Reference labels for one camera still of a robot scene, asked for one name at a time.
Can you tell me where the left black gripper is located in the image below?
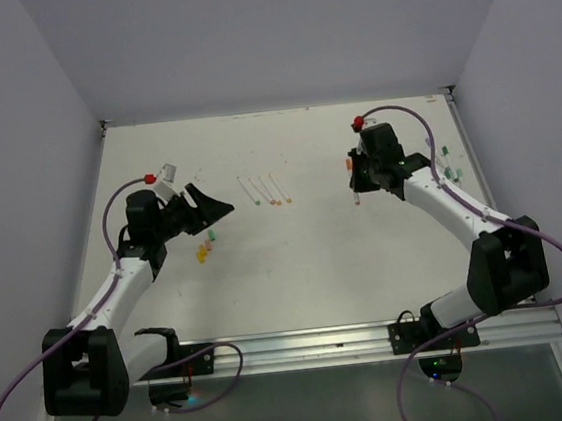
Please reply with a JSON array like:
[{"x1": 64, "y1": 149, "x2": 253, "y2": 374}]
[{"x1": 149, "y1": 178, "x2": 235, "y2": 243}]

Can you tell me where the orange cap marker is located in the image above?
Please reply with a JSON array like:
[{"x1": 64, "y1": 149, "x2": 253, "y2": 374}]
[{"x1": 345, "y1": 157, "x2": 361, "y2": 206}]

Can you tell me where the light green cap marker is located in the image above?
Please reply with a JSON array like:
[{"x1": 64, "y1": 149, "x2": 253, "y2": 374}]
[{"x1": 236, "y1": 177, "x2": 260, "y2": 206}]

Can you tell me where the peach cap marker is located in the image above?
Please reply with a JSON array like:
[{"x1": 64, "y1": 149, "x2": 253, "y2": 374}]
[{"x1": 249, "y1": 177, "x2": 276, "y2": 205}]

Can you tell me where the yellow cap marker front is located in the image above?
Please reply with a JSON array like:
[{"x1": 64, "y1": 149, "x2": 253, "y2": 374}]
[{"x1": 259, "y1": 176, "x2": 282, "y2": 206}]

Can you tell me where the yellow cap marker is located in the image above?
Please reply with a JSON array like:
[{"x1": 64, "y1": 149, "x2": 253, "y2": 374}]
[
  {"x1": 269, "y1": 173, "x2": 292, "y2": 204},
  {"x1": 259, "y1": 176, "x2": 282, "y2": 206}
]

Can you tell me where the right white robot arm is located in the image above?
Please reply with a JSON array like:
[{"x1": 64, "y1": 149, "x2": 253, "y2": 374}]
[{"x1": 348, "y1": 121, "x2": 550, "y2": 348}]

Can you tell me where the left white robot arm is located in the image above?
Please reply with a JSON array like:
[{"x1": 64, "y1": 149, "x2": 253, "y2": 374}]
[{"x1": 42, "y1": 184, "x2": 235, "y2": 417}]

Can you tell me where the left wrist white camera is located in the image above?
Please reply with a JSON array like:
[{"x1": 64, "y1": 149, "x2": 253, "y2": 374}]
[{"x1": 153, "y1": 163, "x2": 182, "y2": 203}]

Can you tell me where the wrist white camera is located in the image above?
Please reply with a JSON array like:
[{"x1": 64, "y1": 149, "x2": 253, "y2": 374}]
[
  {"x1": 351, "y1": 116, "x2": 378, "y2": 134},
  {"x1": 153, "y1": 163, "x2": 182, "y2": 203}
]

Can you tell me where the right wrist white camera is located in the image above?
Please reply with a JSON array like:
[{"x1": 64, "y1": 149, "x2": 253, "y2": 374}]
[{"x1": 351, "y1": 116, "x2": 378, "y2": 134}]

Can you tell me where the aluminium front rail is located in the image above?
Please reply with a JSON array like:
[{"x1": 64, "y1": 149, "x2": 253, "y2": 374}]
[{"x1": 128, "y1": 299, "x2": 562, "y2": 388}]

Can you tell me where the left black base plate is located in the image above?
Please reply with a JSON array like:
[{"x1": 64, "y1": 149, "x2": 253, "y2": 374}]
[{"x1": 175, "y1": 343, "x2": 214, "y2": 378}]

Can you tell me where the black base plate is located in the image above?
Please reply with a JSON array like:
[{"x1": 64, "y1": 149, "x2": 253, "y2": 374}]
[
  {"x1": 386, "y1": 313, "x2": 479, "y2": 357},
  {"x1": 175, "y1": 343, "x2": 214, "y2": 378}
]

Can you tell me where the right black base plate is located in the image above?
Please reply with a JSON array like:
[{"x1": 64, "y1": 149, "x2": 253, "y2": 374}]
[{"x1": 386, "y1": 313, "x2": 479, "y2": 357}]

